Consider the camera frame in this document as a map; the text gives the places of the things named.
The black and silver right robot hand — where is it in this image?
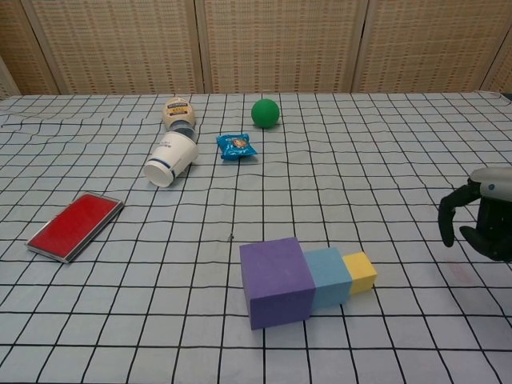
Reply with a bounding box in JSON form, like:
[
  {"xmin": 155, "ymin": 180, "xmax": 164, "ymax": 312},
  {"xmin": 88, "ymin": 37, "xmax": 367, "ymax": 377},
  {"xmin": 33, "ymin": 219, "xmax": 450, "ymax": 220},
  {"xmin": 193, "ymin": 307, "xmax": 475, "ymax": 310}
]
[{"xmin": 438, "ymin": 166, "xmax": 512, "ymax": 263}]

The light blue block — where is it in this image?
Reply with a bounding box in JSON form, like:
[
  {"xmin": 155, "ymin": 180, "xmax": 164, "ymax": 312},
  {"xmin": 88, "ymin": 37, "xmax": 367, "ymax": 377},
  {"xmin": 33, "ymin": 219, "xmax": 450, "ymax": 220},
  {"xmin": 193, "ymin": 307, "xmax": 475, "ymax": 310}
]
[{"xmin": 302, "ymin": 246, "xmax": 353, "ymax": 311}]

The light blue checkered tablecloth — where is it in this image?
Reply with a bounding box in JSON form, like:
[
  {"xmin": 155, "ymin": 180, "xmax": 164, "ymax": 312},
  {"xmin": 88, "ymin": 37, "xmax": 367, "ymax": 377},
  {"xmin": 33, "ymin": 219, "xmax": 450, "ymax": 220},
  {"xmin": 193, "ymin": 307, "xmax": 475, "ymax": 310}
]
[{"xmin": 0, "ymin": 90, "xmax": 512, "ymax": 384}]

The flat red tin box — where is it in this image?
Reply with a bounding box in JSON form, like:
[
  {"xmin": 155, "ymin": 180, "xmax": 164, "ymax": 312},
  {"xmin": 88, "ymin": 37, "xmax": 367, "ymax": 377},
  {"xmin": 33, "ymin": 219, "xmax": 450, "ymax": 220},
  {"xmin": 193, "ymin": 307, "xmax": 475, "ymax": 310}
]
[{"xmin": 26, "ymin": 193, "xmax": 125, "ymax": 264}]

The green ball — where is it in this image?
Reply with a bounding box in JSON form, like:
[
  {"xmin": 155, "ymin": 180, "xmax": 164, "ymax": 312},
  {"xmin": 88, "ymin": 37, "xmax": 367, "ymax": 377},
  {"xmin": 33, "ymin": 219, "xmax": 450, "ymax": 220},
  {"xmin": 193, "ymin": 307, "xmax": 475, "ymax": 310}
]
[{"xmin": 250, "ymin": 98, "xmax": 280, "ymax": 129}]

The beige woven folding screen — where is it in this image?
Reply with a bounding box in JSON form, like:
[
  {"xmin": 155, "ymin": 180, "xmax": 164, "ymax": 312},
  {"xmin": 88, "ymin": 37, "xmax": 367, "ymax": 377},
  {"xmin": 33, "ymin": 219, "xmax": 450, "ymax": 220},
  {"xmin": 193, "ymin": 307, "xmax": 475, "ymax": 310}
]
[{"xmin": 0, "ymin": 0, "xmax": 512, "ymax": 101}]

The mayonnaise squeeze bottle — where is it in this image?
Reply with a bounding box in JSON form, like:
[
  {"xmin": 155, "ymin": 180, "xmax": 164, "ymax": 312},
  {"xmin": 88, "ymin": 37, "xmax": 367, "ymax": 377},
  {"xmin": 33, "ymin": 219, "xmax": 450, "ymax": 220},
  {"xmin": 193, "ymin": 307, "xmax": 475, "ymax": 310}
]
[{"xmin": 162, "ymin": 96, "xmax": 198, "ymax": 141}]

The blue snack packet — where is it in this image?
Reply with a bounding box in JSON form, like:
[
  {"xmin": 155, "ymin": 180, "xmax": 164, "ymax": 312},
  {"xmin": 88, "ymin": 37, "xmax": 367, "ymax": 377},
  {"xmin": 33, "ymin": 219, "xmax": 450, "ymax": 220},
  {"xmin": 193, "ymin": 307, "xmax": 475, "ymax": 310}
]
[{"xmin": 216, "ymin": 134, "xmax": 258, "ymax": 162}]

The small yellow foam cube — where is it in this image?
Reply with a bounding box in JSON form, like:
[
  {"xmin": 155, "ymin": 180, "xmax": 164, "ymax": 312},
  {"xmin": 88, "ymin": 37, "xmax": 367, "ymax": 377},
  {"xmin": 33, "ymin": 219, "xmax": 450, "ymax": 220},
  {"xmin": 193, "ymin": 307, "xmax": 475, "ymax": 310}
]
[{"xmin": 342, "ymin": 251, "xmax": 379, "ymax": 296}]

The purple block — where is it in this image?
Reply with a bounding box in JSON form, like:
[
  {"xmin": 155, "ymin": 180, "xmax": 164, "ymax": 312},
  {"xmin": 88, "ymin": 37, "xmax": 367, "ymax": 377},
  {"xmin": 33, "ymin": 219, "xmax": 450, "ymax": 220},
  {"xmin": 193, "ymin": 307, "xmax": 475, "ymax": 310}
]
[{"xmin": 238, "ymin": 236, "xmax": 317, "ymax": 331}]

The white paper cup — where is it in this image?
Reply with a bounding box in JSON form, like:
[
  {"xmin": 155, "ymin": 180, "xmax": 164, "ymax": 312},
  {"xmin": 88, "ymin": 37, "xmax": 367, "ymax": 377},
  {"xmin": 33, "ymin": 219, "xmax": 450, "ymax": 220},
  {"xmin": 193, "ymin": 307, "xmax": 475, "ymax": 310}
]
[{"xmin": 144, "ymin": 131, "xmax": 200, "ymax": 189}]

